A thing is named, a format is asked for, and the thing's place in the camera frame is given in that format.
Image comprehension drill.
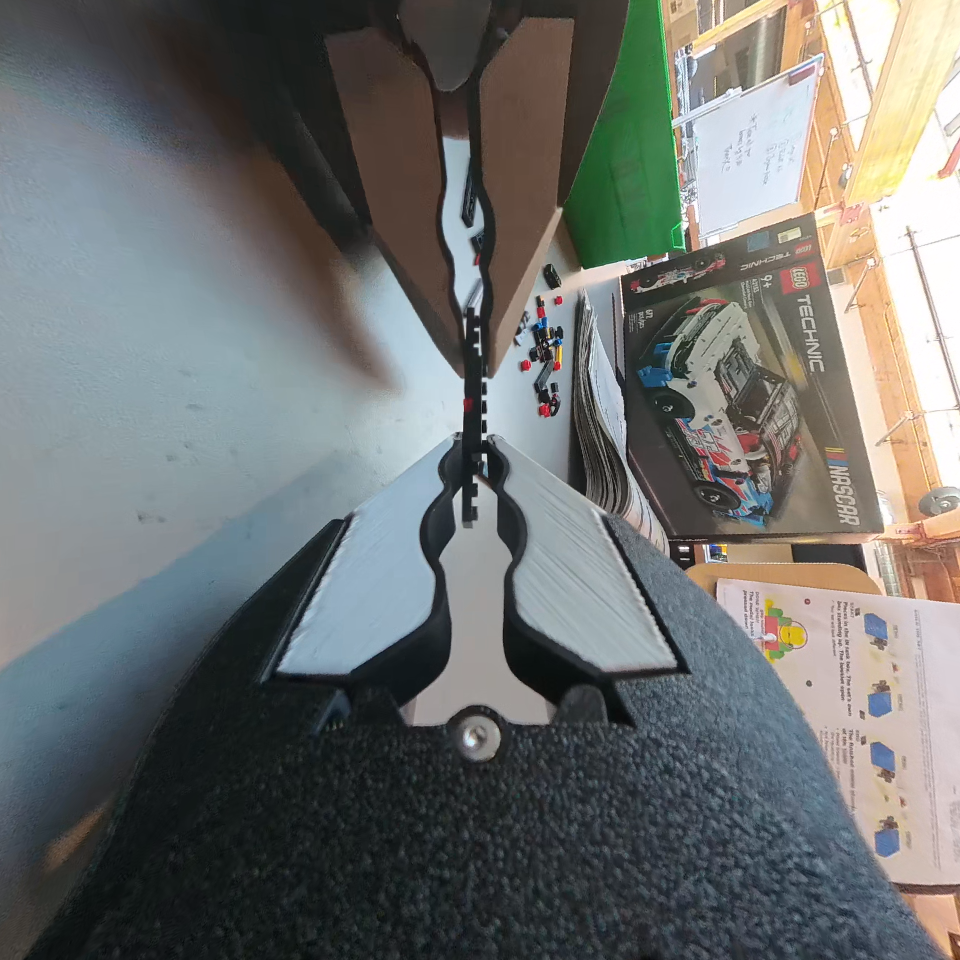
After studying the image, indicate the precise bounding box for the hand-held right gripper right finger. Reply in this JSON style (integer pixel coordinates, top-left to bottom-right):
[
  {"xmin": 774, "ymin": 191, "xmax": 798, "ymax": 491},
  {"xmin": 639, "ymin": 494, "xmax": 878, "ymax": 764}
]
[{"xmin": 486, "ymin": 433, "xmax": 685, "ymax": 727}]

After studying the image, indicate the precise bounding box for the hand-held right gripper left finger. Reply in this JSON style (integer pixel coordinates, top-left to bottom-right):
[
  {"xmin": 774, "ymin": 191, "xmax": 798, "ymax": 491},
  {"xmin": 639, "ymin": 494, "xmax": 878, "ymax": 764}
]
[{"xmin": 273, "ymin": 433, "xmax": 459, "ymax": 725}]

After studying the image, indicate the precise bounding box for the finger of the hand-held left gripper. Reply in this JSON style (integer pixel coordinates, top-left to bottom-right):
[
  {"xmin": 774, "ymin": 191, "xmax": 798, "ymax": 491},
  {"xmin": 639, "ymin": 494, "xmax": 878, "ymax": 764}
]
[
  {"xmin": 468, "ymin": 16, "xmax": 577, "ymax": 380},
  {"xmin": 324, "ymin": 28, "xmax": 471, "ymax": 378}
]

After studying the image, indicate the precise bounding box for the green plastic bin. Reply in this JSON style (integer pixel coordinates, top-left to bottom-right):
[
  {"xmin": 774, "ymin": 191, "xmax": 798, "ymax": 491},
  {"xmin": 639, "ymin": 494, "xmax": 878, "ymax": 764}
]
[{"xmin": 562, "ymin": 0, "xmax": 689, "ymax": 271}]

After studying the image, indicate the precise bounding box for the open instruction booklet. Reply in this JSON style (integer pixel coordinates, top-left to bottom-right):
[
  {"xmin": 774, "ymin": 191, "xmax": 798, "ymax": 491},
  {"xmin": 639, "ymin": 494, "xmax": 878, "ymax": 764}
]
[{"xmin": 568, "ymin": 288, "xmax": 674, "ymax": 558}]

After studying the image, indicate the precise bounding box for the wooden document stand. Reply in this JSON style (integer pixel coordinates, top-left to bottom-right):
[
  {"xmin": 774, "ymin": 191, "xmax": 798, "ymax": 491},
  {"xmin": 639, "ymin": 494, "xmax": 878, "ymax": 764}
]
[{"xmin": 684, "ymin": 561, "xmax": 960, "ymax": 895}]

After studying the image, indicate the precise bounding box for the white whiteboard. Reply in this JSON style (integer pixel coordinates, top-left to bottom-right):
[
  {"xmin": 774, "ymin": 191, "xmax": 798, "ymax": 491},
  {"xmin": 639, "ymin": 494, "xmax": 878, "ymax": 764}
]
[{"xmin": 688, "ymin": 54, "xmax": 828, "ymax": 239}]

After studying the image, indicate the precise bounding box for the toy car set box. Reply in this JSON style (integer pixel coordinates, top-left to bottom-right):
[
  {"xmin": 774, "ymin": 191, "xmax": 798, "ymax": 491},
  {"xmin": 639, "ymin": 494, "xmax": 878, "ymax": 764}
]
[{"xmin": 618, "ymin": 212, "xmax": 888, "ymax": 544}]

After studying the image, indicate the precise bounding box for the printed instruction sheet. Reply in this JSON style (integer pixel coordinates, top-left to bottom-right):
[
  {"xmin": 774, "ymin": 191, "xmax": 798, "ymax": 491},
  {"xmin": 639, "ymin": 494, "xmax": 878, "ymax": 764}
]
[{"xmin": 716, "ymin": 577, "xmax": 960, "ymax": 891}]

